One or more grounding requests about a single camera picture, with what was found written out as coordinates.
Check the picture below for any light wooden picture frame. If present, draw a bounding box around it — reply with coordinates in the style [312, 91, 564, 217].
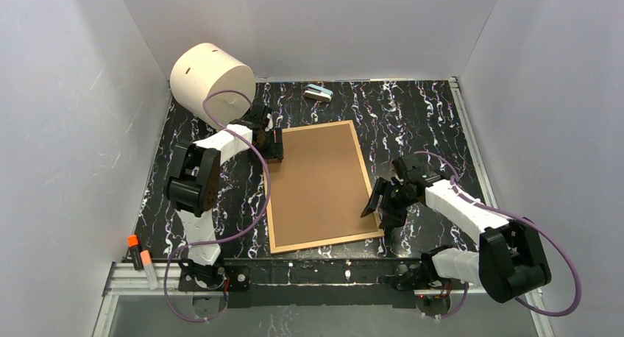
[263, 120, 386, 255]

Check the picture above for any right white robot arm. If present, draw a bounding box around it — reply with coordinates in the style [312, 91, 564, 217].
[361, 155, 552, 303]

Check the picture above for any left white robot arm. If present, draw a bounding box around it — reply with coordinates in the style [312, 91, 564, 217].
[163, 105, 283, 266]

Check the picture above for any teal white stapler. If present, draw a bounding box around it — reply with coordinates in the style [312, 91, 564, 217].
[302, 84, 333, 103]

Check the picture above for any large white cylinder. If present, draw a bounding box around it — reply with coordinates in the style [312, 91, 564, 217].
[169, 43, 255, 130]

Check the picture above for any peach cap glue stick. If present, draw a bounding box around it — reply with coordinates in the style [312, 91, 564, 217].
[140, 250, 158, 291]

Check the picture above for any orange cap black marker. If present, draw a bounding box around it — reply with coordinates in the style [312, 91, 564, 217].
[127, 235, 143, 271]

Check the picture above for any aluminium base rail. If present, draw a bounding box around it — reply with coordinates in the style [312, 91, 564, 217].
[93, 258, 553, 336]

